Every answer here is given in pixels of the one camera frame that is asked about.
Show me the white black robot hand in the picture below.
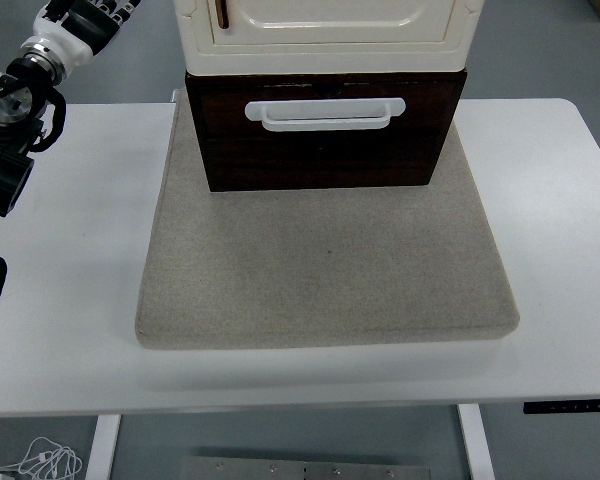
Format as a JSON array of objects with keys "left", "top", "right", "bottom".
[{"left": 27, "top": 0, "right": 143, "bottom": 67}]

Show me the white drawer handle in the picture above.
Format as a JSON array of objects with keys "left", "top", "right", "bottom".
[{"left": 244, "top": 97, "right": 408, "bottom": 134}]

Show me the dark brown wooden drawer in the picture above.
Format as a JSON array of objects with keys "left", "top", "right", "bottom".
[{"left": 198, "top": 81, "right": 458, "bottom": 188}]

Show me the dark brown wooden drawer case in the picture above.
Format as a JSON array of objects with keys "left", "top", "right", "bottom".
[{"left": 184, "top": 68, "right": 469, "bottom": 194}]

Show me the beige fabric mat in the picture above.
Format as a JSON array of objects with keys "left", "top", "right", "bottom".
[{"left": 133, "top": 89, "right": 523, "bottom": 351}]

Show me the white table leg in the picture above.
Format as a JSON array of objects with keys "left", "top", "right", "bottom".
[
  {"left": 456, "top": 403, "right": 497, "bottom": 480},
  {"left": 83, "top": 413, "right": 124, "bottom": 480}
]

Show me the black table control panel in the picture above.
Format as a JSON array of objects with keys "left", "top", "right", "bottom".
[{"left": 523, "top": 398, "right": 600, "bottom": 415}]

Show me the white cable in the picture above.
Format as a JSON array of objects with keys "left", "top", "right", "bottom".
[{"left": 16, "top": 435, "right": 84, "bottom": 480}]

